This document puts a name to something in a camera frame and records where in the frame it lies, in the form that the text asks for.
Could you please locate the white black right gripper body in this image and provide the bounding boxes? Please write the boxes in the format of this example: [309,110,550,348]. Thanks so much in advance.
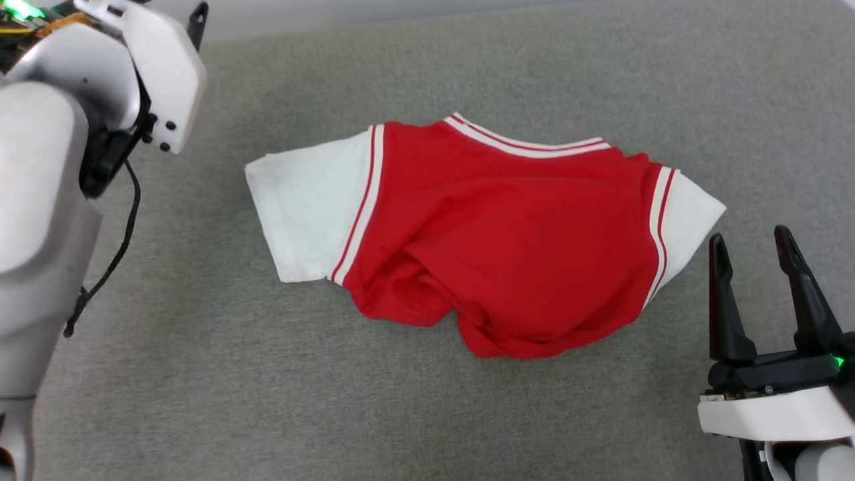
[698,331,855,443]

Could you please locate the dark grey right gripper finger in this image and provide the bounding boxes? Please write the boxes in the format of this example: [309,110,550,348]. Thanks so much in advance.
[774,225,845,355]
[708,234,759,365]

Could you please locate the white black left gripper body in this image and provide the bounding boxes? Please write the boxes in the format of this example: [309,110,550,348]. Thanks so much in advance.
[0,0,209,155]

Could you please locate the red white-sleeved t-shirt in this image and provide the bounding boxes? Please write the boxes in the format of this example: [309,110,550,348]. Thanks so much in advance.
[244,112,727,359]

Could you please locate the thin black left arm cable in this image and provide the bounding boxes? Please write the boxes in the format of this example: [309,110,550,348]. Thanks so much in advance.
[63,159,142,339]

